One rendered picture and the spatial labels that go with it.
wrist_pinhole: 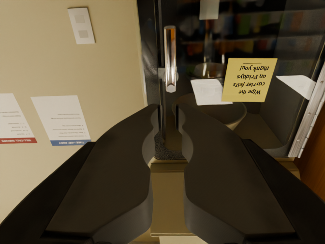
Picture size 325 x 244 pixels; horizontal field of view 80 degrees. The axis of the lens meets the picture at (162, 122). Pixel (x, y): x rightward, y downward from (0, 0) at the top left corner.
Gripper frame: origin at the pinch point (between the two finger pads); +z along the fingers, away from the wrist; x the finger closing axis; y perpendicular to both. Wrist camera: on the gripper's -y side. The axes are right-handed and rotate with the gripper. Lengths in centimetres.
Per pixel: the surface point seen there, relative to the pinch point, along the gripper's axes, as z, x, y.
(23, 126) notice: 66, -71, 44
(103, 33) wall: 66, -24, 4
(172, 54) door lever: 16.3, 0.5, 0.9
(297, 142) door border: 21.3, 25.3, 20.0
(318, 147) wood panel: 23.6, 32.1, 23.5
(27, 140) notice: 66, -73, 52
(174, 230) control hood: 11.7, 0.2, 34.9
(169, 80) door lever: 16.3, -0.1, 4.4
